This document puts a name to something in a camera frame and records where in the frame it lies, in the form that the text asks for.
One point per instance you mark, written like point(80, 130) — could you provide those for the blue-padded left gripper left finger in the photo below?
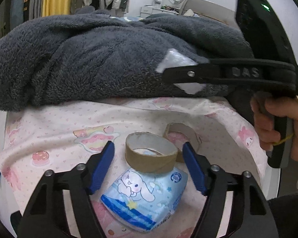
point(45, 213)

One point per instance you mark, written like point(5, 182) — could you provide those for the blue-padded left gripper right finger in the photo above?
point(250, 214)

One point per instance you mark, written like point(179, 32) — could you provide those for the blue cartoon tissue pack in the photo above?
point(144, 201)

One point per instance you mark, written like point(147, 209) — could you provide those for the brown cardboard tape roll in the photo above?
point(150, 153)

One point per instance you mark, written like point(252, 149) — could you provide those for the person's right hand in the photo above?
point(264, 126)

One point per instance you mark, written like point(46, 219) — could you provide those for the pink cartoon bed sheet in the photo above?
point(60, 137)

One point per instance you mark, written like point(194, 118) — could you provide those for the grey upholstered headboard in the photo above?
point(210, 10)

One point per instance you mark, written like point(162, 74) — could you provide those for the white vanity with mirror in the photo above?
point(162, 7)

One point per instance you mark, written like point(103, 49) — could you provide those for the dark grey fleece blanket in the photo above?
point(91, 56)

